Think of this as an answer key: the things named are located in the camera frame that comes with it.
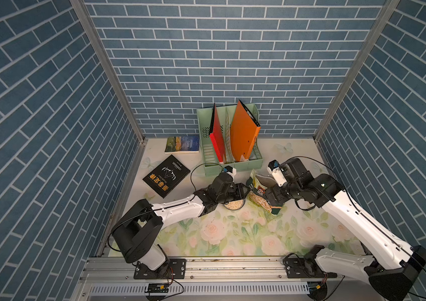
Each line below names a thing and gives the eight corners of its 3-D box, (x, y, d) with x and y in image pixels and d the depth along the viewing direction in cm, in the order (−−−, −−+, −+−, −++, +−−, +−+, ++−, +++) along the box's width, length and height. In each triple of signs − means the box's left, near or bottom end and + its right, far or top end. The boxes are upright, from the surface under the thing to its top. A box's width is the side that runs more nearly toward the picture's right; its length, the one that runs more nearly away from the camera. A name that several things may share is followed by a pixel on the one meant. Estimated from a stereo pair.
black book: (144, 183, 101) (142, 179, 97) (173, 159, 111) (171, 154, 108) (162, 198, 95) (160, 194, 92) (190, 171, 106) (189, 167, 102)
